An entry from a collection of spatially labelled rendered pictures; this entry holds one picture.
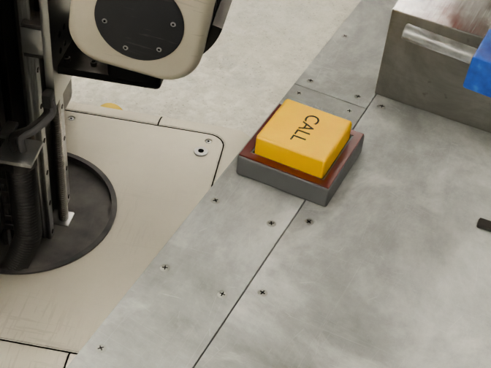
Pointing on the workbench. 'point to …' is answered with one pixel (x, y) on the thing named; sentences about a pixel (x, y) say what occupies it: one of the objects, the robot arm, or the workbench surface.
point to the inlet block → (476, 63)
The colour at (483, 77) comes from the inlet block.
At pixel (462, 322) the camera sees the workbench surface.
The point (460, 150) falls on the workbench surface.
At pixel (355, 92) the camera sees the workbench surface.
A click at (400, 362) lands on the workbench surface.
